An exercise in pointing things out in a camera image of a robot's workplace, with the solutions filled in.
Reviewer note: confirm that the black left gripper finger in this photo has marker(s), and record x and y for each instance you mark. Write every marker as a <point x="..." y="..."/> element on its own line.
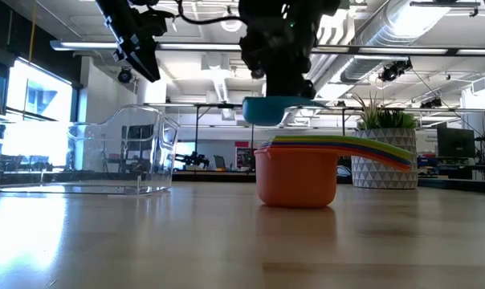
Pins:
<point x="142" y="60"/>

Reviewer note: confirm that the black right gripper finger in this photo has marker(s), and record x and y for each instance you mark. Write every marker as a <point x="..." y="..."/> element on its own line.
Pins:
<point x="286" y="88"/>

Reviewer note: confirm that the teal measuring cup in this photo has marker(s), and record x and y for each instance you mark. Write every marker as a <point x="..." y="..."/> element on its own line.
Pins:
<point x="266" y="110"/>

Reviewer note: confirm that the blue measuring cup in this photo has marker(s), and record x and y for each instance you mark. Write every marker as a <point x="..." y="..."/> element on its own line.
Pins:
<point x="327" y="145"/>

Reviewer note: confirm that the green measuring cup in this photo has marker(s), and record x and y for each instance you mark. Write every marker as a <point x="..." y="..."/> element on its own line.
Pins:
<point x="339" y="139"/>

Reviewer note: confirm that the orange measuring cup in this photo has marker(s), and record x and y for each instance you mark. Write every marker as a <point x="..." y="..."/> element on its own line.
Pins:
<point x="294" y="176"/>

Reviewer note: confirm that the clear plastic basket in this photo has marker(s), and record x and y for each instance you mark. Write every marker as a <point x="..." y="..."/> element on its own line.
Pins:
<point x="118" y="152"/>

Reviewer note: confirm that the black background robot arm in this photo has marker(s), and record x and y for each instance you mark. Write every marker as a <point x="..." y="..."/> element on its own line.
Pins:
<point x="192" y="159"/>

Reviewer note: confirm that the black overhead light bar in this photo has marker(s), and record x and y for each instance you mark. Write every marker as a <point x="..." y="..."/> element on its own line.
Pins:
<point x="387" y="50"/>

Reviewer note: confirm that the succulent in white patterned pot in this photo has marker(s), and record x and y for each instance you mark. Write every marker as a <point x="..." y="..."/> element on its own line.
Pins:
<point x="383" y="164"/>

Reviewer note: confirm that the black computer monitor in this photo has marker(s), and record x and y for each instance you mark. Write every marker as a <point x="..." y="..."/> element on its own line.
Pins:
<point x="455" y="142"/>

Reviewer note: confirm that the black hanging camera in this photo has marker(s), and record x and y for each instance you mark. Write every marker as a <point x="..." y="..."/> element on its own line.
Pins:
<point x="125" y="75"/>
<point x="394" y="71"/>
<point x="257" y="73"/>

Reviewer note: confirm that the black background workstation frame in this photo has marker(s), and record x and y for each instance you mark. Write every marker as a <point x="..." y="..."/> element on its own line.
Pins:
<point x="196" y="128"/>

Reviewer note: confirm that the silver ceiling duct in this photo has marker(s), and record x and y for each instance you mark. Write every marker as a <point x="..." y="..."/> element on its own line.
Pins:
<point x="391" y="32"/>

